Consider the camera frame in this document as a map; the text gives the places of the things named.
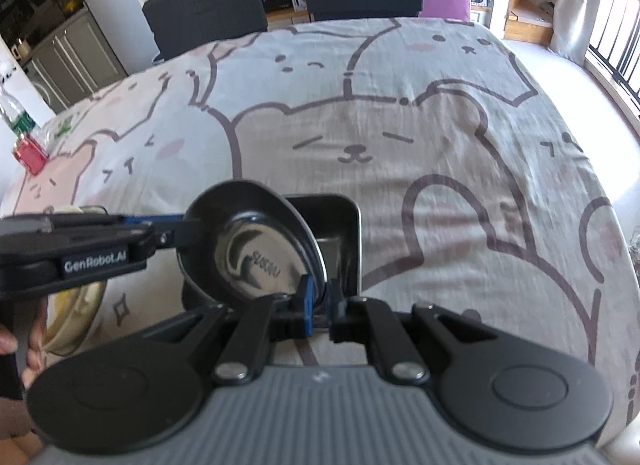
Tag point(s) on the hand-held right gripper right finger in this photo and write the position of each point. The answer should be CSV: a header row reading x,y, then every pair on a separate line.
x,y
336,312

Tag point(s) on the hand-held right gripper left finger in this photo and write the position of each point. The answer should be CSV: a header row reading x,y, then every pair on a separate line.
x,y
307,302

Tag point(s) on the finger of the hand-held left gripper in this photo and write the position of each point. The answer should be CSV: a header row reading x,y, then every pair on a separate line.
x,y
155,218
180,235

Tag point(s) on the round stainless steel bowl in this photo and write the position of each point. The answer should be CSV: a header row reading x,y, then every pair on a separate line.
x,y
250,245

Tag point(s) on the cream ceramic bowl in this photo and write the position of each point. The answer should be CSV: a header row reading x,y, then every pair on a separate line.
x,y
82,327

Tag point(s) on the stainless steel rectangular container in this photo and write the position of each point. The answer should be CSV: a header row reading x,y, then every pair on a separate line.
x,y
345,225

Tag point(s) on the person's left hand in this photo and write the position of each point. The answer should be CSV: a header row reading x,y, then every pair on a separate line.
x,y
37,345

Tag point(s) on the red drink can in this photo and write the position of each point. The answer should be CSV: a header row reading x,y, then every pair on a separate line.
x,y
31,157

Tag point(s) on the green snack packet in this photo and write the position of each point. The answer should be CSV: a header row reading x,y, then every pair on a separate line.
x,y
62,130

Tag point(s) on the clear plastic water bottle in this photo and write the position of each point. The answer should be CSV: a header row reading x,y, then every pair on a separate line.
x,y
15,115

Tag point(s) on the grey kitchen cabinet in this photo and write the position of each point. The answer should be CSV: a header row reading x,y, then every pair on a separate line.
x,y
75,60

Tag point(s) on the beige curtain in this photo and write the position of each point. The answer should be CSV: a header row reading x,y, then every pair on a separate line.
x,y
575,5

